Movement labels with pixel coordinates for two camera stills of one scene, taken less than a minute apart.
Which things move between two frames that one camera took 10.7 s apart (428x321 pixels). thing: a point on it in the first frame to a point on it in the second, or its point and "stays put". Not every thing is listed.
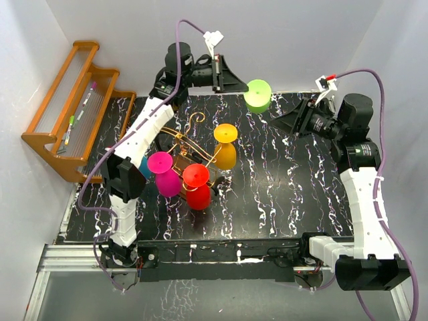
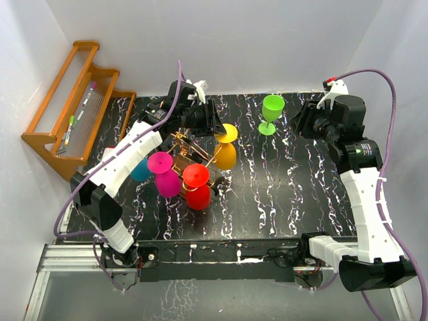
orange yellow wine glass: x=225 y=150 stays put
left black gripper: x=229 y=82 to x=211 y=124
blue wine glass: x=144 y=168 stays put
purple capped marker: x=93 y=87 stays put
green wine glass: x=257 y=97 to x=272 y=107
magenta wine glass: x=168 y=182 stays put
